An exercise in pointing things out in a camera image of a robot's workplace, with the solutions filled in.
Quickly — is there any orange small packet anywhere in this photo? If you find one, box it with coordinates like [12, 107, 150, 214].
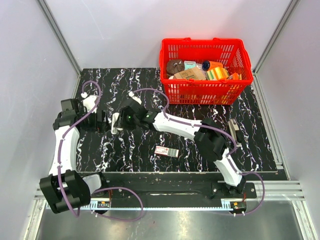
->
[226, 72, 242, 80]

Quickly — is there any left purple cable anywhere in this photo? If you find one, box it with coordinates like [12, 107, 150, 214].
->
[57, 80, 144, 222]

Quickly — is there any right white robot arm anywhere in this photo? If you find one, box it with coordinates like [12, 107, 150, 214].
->
[112, 97, 246, 198]

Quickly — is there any brown round item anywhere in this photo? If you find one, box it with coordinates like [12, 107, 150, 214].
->
[166, 59, 185, 76]

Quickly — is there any red white staple box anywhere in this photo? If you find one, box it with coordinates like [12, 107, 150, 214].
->
[154, 146, 179, 158]

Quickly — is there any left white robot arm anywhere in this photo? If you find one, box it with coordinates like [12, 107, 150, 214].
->
[39, 95, 110, 214]

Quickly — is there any red plastic basket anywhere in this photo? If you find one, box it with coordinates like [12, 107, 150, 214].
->
[159, 37, 253, 105]

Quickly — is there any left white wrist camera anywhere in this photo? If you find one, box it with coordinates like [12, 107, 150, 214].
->
[80, 92, 98, 113]

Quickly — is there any brown cardboard packet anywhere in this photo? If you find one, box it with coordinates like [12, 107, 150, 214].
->
[173, 67, 207, 80]

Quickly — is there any large beige stapler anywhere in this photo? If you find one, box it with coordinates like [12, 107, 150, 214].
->
[228, 118, 243, 147]

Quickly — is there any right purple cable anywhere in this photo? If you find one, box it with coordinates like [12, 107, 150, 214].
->
[128, 88, 266, 216]

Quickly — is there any black mounting base plate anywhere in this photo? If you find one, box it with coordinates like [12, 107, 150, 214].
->
[97, 172, 257, 199]

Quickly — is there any small white stapler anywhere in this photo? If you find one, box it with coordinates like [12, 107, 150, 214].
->
[111, 112, 123, 135]

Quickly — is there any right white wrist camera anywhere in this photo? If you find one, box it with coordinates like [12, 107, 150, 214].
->
[128, 91, 142, 105]

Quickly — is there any yellow green striped box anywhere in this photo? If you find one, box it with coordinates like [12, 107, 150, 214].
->
[206, 67, 229, 81]

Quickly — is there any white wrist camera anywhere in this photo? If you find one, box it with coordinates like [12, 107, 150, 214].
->
[128, 91, 142, 105]
[80, 92, 98, 113]

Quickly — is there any orange bottle blue cap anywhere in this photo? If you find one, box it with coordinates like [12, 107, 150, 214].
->
[201, 60, 224, 71]

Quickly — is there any purple cable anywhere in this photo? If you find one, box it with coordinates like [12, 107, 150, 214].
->
[128, 88, 266, 216]
[57, 80, 144, 222]

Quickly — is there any teal white box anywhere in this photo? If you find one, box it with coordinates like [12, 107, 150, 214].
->
[184, 60, 197, 70]

